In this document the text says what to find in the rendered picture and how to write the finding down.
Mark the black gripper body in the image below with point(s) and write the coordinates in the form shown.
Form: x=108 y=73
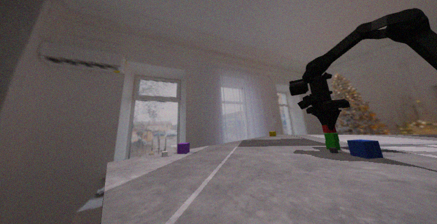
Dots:
x=326 y=103

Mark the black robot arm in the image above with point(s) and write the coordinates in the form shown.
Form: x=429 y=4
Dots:
x=409 y=26

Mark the blue block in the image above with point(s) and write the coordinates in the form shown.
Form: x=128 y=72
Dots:
x=365 y=148

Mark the purple cube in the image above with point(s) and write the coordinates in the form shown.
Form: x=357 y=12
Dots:
x=183 y=148

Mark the red block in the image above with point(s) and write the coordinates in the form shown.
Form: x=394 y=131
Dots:
x=326 y=129

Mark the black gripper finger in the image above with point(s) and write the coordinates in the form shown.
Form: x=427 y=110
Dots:
x=320 y=118
x=331 y=117

